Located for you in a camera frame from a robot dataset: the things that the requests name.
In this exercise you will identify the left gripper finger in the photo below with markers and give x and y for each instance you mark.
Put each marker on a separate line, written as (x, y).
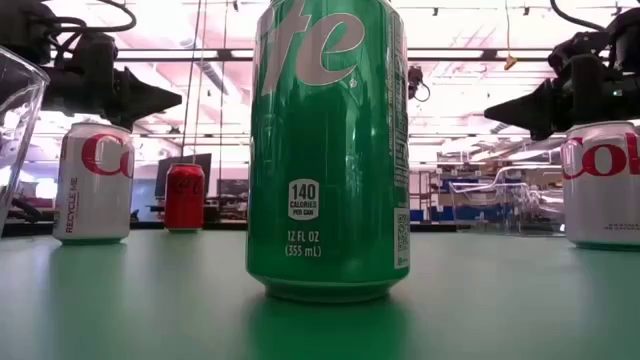
(145, 107)
(145, 91)

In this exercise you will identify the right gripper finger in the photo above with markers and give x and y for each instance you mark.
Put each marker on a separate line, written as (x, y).
(525, 105)
(522, 120)

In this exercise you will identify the silver Diet Coke can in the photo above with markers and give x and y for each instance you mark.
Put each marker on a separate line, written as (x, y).
(600, 210)
(85, 200)

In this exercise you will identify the red Coca-Cola can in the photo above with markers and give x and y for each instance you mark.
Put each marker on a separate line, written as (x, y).
(184, 210)

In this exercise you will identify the green Sprite soda can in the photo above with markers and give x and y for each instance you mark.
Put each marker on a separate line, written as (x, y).
(325, 150)

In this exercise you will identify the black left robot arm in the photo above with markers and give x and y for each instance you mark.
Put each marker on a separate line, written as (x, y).
(20, 25)

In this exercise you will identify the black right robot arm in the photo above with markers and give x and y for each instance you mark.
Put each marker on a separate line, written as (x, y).
(627, 45)

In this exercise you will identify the orange hanging hook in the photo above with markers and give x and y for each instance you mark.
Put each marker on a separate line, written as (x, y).
(510, 62)

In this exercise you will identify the black computer monitor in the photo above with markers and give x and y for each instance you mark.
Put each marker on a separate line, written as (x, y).
(200, 159)

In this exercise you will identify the long ceiling light fixture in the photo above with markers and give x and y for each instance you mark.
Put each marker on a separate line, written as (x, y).
(465, 54)

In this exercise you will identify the metal storage shelf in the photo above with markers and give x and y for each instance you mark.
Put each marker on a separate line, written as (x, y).
(425, 197)

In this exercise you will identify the black hanging camera device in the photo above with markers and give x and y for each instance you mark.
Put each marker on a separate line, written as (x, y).
(414, 80)

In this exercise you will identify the black table frame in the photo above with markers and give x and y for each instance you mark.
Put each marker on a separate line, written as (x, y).
(225, 226)

